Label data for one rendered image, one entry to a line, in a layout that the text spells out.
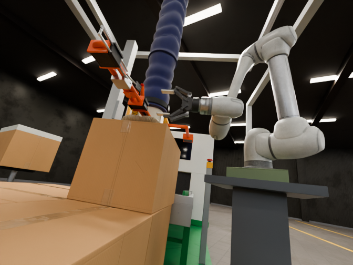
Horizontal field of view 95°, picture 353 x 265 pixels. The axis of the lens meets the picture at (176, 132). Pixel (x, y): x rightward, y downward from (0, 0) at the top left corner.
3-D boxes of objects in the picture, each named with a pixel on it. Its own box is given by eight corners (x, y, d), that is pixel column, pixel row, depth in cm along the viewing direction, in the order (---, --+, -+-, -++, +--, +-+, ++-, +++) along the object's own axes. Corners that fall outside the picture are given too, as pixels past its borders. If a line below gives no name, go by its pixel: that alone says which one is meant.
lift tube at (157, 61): (142, 116, 129) (164, 21, 162) (169, 119, 126) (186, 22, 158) (132, 102, 108) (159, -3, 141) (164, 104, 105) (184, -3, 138)
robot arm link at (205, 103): (210, 110, 76) (198, 109, 77) (209, 118, 85) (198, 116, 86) (212, 93, 79) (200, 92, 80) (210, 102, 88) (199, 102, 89)
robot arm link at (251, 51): (232, 59, 109) (252, 47, 99) (239, 48, 119) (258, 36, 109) (242, 75, 114) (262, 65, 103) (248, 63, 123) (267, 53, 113)
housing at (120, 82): (116, 89, 74) (119, 80, 75) (131, 90, 73) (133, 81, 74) (109, 79, 67) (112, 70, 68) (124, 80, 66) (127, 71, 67)
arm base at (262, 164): (271, 176, 106) (271, 167, 108) (279, 171, 86) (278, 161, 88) (241, 173, 112) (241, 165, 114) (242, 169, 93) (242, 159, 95)
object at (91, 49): (100, 68, 62) (103, 58, 63) (117, 69, 61) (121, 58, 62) (86, 50, 54) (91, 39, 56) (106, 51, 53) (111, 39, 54)
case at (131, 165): (124, 195, 128) (135, 146, 141) (173, 203, 121) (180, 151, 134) (65, 198, 72) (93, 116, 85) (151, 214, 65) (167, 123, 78)
